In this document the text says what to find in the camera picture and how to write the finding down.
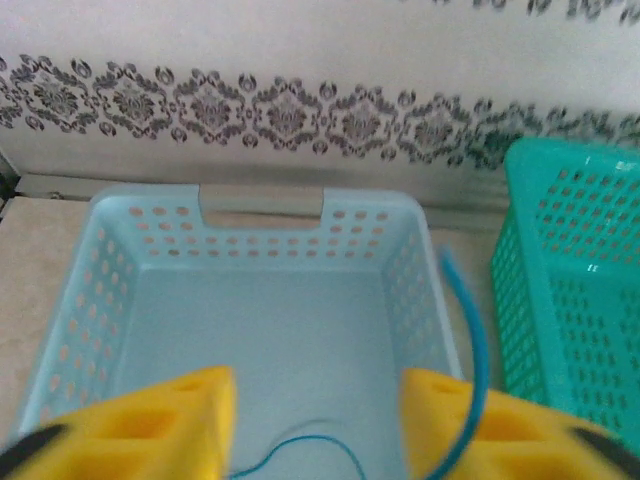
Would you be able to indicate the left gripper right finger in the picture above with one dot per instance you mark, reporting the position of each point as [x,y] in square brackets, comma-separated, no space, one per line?
[525,445]

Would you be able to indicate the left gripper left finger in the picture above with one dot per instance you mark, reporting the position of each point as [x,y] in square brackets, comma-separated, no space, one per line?
[150,435]

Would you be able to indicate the light blue plastic basket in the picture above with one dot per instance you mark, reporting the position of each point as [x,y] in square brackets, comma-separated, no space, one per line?
[260,320]

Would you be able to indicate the teal plastic basket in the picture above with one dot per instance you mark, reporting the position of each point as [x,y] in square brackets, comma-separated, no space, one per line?
[575,280]

